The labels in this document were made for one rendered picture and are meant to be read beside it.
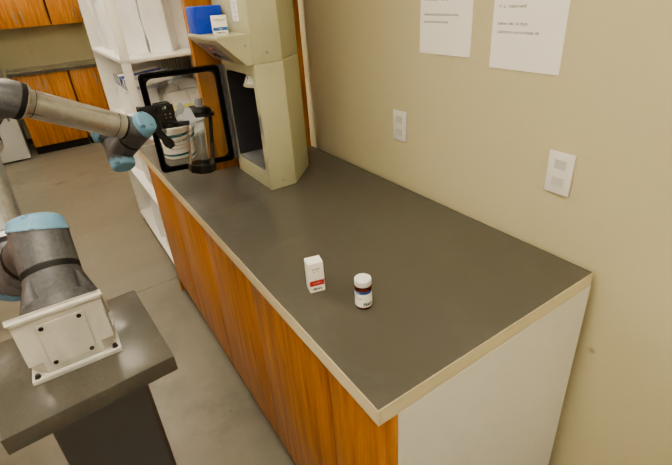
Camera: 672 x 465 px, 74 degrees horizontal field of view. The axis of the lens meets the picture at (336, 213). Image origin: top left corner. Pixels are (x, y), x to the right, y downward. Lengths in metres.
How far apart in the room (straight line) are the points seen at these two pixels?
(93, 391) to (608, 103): 1.27
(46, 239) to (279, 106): 0.91
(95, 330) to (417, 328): 0.70
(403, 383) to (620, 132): 0.74
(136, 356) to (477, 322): 0.76
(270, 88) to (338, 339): 0.97
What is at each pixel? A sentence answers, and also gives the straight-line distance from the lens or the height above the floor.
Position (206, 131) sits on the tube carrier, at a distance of 1.71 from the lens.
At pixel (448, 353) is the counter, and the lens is 1.00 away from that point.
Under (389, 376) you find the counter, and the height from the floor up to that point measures 0.94.
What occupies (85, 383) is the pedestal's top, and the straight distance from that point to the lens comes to 1.11.
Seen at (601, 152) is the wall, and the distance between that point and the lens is 1.24.
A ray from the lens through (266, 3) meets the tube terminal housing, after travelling 1.65.
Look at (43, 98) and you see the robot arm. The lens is 1.41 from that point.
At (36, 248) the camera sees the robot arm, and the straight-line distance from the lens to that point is 1.13.
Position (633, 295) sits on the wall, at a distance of 1.34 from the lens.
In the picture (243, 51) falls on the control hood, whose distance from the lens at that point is 1.61.
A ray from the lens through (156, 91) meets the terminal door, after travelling 1.90.
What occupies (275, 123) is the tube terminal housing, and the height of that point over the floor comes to 1.20.
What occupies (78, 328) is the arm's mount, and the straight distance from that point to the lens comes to 1.10.
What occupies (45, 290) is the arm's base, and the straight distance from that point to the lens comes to 1.08.
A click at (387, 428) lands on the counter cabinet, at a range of 0.97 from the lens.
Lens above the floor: 1.63
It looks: 27 degrees down
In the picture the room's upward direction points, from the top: 4 degrees counter-clockwise
